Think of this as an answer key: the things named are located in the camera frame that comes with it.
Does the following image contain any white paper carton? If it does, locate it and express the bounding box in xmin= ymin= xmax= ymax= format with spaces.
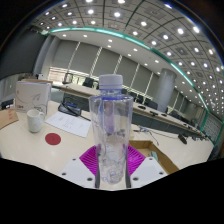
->
xmin=14 ymin=79 xmax=53 ymax=116

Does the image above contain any group of ceiling lights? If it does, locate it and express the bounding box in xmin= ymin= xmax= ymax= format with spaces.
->
xmin=33 ymin=0 xmax=224 ymax=88

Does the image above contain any flat round red coaster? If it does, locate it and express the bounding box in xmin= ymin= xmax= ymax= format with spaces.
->
xmin=44 ymin=132 xmax=62 ymax=146

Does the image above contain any clear plastic water bottle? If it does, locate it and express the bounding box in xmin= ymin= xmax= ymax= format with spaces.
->
xmin=88 ymin=73 xmax=134 ymax=186

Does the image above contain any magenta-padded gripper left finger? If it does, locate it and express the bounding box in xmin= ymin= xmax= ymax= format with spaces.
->
xmin=59 ymin=145 xmax=100 ymax=190

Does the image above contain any long curved conference desk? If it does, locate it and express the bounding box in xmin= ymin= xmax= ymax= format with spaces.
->
xmin=49 ymin=81 xmax=206 ymax=138

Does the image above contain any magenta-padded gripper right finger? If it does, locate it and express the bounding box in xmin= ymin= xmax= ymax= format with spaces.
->
xmin=125 ymin=145 xmax=168 ymax=189

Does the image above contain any printed white paper sheet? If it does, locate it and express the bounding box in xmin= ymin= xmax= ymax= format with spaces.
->
xmin=44 ymin=110 xmax=92 ymax=139

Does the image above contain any open brown cardboard box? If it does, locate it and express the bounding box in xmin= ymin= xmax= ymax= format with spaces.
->
xmin=129 ymin=139 xmax=180 ymax=175

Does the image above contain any row of black office chairs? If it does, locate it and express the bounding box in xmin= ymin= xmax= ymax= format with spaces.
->
xmin=81 ymin=76 xmax=201 ymax=129

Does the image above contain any black device with cables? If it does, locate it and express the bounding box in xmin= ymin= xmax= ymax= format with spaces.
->
xmin=0 ymin=98 xmax=15 ymax=110

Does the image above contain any white ceramic mug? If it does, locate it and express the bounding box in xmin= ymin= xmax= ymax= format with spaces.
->
xmin=26 ymin=108 xmax=46 ymax=134

